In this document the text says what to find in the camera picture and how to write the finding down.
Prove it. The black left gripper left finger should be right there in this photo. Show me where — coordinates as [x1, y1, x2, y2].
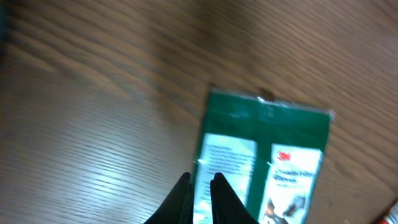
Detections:
[144, 172, 194, 224]

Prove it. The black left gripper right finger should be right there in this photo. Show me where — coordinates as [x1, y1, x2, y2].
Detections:
[210, 172, 259, 224]

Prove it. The green white package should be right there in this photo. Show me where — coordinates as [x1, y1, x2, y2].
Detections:
[193, 88, 334, 223]

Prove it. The red stick sachet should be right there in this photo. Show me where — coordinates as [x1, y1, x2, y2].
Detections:
[374, 200, 398, 224]

